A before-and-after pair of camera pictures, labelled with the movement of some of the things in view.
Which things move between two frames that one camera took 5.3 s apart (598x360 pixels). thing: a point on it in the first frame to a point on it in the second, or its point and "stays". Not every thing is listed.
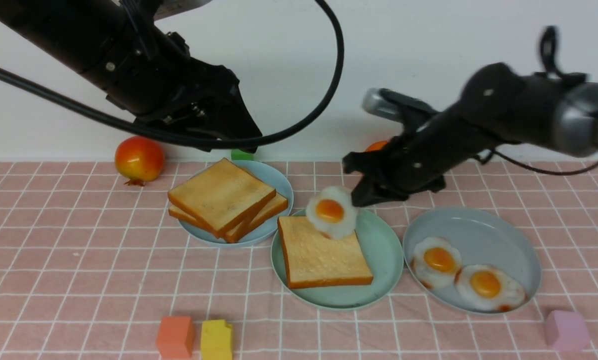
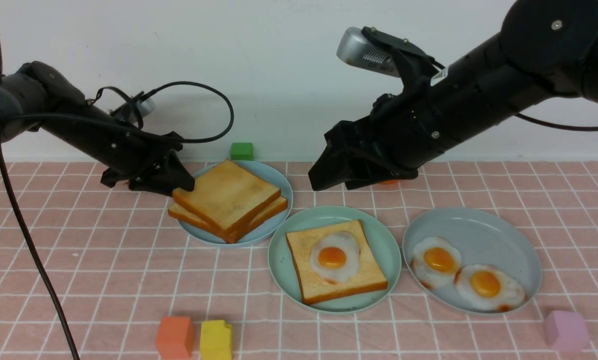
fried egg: x=435 y=263 stays
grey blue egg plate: x=483 y=239 stays
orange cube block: x=175 y=337 stays
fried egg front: x=489 y=288 stays
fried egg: x=330 y=212 to x=335 y=257
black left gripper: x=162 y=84 to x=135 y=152
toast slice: x=220 y=196 stays
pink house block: x=566 y=331 stays
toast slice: x=312 y=259 to x=370 y=275
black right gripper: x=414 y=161 to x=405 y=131
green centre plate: x=384 y=253 stays
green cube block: x=238 y=155 stays
